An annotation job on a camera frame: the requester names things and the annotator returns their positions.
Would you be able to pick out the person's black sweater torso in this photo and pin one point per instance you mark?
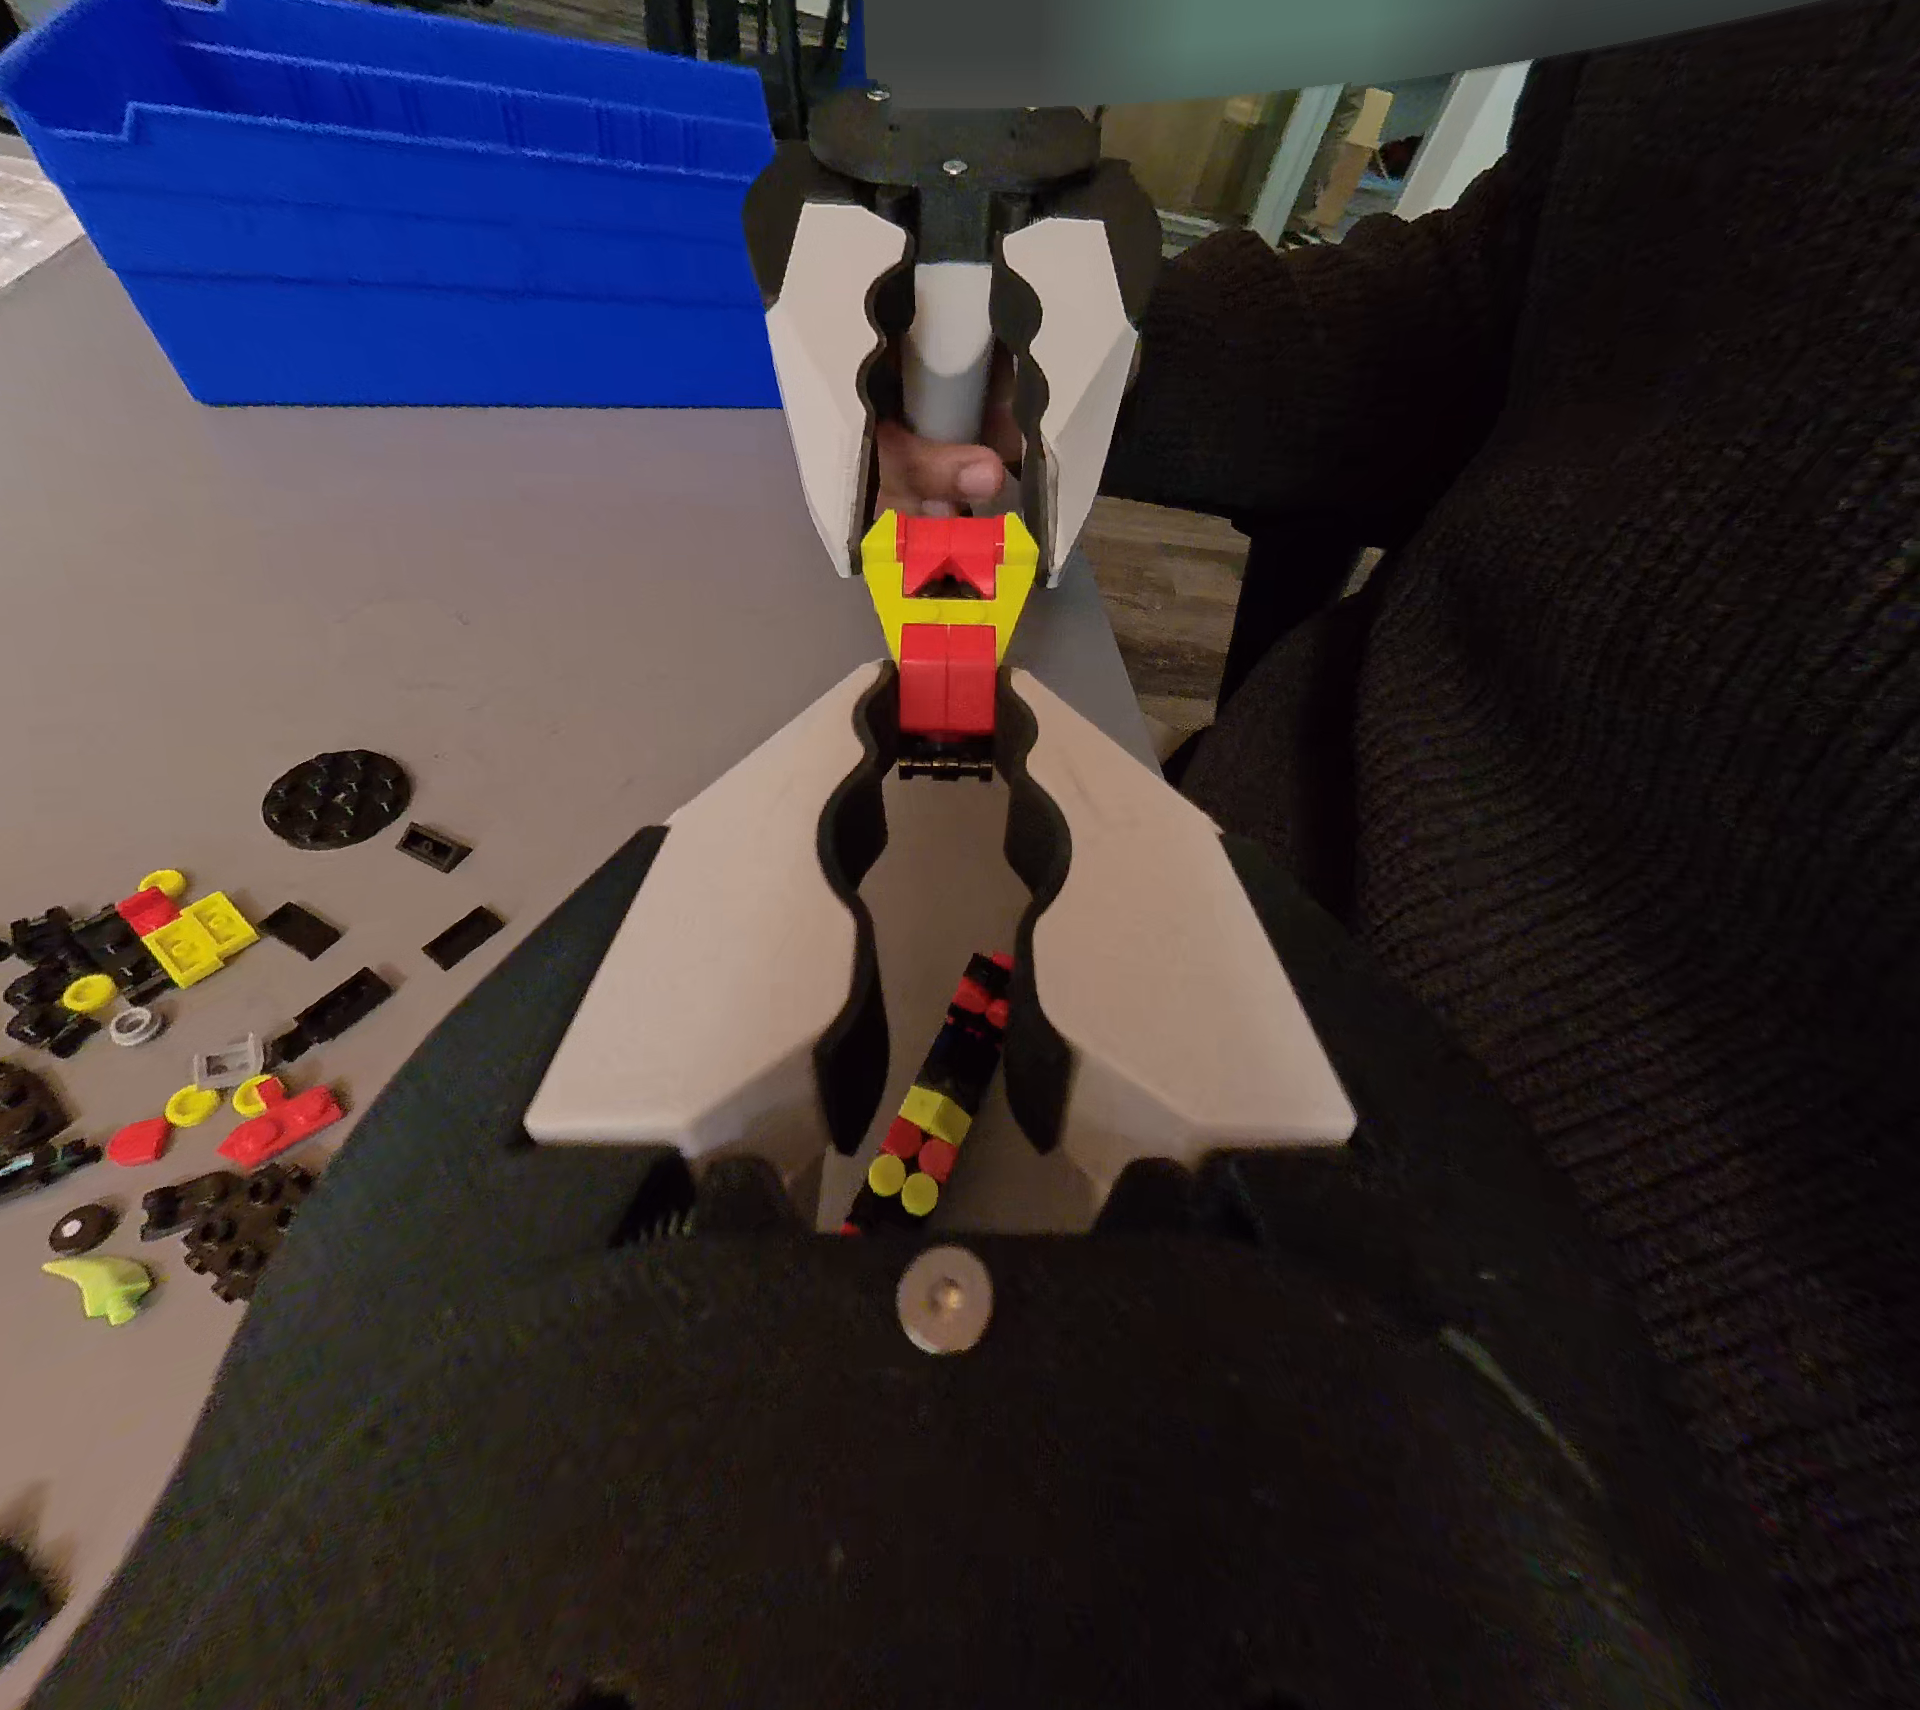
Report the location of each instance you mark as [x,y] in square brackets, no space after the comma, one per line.
[1651,913]

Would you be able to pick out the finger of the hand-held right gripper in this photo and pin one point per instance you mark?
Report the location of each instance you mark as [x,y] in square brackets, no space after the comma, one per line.
[1079,374]
[825,357]

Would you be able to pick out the long red black lego assembly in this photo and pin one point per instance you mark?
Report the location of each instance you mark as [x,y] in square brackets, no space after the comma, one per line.
[943,1080]

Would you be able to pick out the yellow black red lego model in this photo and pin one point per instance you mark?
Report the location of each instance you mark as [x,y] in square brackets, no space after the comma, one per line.
[951,663]

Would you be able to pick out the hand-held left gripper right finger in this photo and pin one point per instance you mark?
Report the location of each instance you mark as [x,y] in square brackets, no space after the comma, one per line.
[1181,987]

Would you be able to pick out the blue bin with square tag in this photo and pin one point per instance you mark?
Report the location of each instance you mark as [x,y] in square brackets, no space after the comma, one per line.
[417,227]

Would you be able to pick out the black round lego plate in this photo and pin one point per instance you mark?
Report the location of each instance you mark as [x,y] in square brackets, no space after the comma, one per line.
[332,800]

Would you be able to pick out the person's right forearm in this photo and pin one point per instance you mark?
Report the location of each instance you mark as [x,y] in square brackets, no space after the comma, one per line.
[1321,374]

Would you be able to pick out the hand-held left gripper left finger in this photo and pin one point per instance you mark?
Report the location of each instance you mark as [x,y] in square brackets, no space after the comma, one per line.
[706,987]

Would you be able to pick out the pile of lego pieces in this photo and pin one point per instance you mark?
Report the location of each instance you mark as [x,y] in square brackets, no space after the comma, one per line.
[181,960]

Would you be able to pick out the person's right hand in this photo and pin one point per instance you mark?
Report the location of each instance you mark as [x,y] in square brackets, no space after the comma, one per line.
[943,473]

